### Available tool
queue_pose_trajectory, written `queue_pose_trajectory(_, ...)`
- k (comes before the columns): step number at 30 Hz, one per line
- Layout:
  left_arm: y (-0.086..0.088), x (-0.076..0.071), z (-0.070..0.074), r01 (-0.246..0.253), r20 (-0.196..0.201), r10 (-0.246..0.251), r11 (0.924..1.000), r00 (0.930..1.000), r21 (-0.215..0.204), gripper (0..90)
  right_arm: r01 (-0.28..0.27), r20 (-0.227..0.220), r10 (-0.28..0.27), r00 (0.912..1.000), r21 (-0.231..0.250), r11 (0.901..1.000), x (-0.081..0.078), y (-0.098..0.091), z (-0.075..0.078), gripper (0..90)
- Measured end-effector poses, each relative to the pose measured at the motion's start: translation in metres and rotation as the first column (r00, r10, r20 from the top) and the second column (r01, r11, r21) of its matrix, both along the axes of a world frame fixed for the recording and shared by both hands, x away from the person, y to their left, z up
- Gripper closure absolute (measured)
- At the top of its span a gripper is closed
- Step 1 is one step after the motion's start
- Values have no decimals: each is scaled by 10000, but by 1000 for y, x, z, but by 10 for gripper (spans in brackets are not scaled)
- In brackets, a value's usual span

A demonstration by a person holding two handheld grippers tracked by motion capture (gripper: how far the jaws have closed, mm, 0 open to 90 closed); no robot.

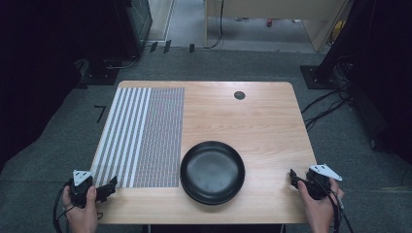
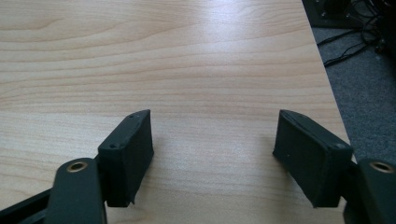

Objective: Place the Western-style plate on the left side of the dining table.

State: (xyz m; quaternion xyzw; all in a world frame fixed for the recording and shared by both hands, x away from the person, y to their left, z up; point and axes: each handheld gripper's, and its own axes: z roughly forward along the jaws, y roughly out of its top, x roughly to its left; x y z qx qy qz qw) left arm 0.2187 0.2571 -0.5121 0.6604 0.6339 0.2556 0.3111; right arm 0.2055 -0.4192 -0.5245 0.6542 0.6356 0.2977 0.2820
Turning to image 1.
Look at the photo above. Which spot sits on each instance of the light wooden partition desk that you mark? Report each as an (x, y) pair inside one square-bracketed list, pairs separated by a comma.
[(275, 8)]

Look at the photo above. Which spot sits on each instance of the black curtain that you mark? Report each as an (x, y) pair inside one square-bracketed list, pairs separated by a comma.
[(382, 64), (39, 64)]

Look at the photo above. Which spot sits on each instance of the dark round table grommet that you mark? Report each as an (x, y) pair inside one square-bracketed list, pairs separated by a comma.
[(239, 95)]

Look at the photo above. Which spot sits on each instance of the small red floor object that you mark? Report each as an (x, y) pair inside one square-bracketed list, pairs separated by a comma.
[(268, 22)]

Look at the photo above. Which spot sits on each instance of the black glass-fronted cabinet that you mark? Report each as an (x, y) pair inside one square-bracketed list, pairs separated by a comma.
[(136, 22)]

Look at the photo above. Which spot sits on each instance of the yellow object behind partition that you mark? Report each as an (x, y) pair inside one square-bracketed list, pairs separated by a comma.
[(337, 30)]

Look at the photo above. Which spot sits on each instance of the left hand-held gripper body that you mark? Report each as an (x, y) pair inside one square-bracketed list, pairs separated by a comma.
[(81, 191)]

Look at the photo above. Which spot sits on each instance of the black round plate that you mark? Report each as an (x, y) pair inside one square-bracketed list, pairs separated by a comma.
[(212, 170), (200, 201)]

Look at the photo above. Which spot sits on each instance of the black stand base plate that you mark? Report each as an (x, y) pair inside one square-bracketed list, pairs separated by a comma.
[(312, 77), (98, 76)]

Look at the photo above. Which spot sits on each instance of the short black floor tape strip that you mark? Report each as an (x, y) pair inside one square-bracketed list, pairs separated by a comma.
[(167, 46), (153, 47)]

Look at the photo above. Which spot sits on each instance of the person's right hand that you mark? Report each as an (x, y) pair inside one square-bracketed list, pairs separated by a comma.
[(319, 213)]

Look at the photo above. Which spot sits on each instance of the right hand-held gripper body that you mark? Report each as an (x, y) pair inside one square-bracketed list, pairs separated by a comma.
[(319, 186)]

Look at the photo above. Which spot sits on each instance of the grey striped woven placemat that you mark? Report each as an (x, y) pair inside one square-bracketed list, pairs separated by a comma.
[(152, 136)]

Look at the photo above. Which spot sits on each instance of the person's left hand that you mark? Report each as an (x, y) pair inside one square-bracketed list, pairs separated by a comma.
[(82, 220)]

